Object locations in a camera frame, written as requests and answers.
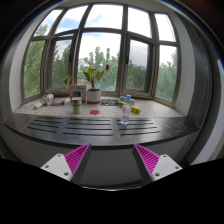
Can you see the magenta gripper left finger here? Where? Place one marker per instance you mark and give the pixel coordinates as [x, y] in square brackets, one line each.
[70, 166]

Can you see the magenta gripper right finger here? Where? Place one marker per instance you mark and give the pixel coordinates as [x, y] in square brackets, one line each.
[152, 166]

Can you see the clear plastic water bottle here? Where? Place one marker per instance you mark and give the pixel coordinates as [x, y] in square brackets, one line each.
[126, 109]

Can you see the dark radiator cover shelf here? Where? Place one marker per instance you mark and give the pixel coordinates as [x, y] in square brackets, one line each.
[99, 132]

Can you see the red round coaster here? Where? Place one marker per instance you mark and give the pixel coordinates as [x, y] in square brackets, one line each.
[94, 112]

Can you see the yellow box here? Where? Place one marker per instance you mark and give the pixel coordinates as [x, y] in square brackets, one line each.
[133, 108]

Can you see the green patterned cup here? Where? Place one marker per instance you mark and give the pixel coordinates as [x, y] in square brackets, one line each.
[77, 105]

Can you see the colourful flat package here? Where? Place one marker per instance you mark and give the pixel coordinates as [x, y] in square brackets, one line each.
[59, 101]

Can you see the blue-capped bottles pack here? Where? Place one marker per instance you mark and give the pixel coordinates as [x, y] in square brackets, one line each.
[127, 99]

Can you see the rolled white packet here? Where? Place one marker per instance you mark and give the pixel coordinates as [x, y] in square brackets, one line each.
[45, 100]

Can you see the dark printed booklet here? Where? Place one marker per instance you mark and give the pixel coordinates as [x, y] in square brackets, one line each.
[109, 102]

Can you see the colourful cardboard box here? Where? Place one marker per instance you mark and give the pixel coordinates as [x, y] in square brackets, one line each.
[78, 91]

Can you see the white flower pot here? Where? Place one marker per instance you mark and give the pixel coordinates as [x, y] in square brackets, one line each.
[94, 96]

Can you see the green plant with red flowers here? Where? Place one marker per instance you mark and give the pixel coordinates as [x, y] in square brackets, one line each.
[92, 75]

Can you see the brown bay window frame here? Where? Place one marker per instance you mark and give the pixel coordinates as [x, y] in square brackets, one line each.
[140, 46]

